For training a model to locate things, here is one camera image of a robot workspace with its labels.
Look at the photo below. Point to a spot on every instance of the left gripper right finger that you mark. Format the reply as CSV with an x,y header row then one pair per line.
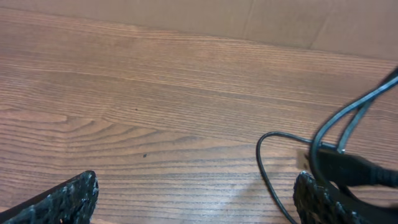
x,y
315,205

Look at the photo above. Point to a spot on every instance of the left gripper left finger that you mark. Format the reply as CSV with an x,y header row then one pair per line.
x,y
71,202

